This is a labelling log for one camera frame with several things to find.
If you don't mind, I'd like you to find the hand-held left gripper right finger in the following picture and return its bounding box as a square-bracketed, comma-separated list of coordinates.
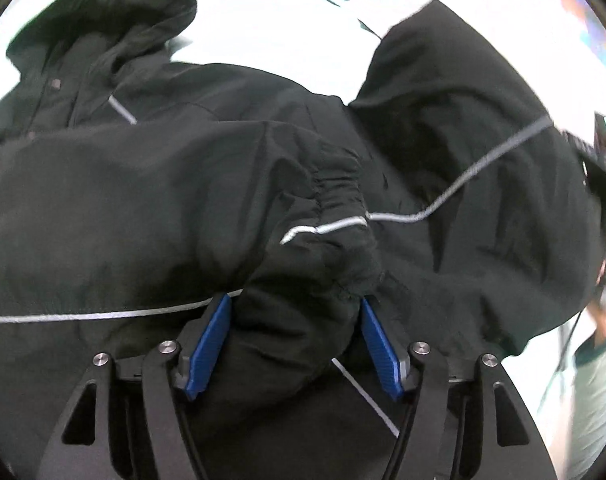
[359, 296, 558, 480]

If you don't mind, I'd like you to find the black jacket with grey piping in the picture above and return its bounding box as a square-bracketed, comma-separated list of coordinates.
[0, 0, 606, 480]

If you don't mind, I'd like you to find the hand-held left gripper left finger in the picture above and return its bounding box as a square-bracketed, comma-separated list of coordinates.
[36, 292, 234, 480]

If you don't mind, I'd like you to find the light green quilted bedspread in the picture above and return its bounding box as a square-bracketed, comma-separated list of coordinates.
[0, 0, 598, 126]

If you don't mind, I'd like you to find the person's right forearm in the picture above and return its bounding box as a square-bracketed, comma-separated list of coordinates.
[550, 334, 606, 480]

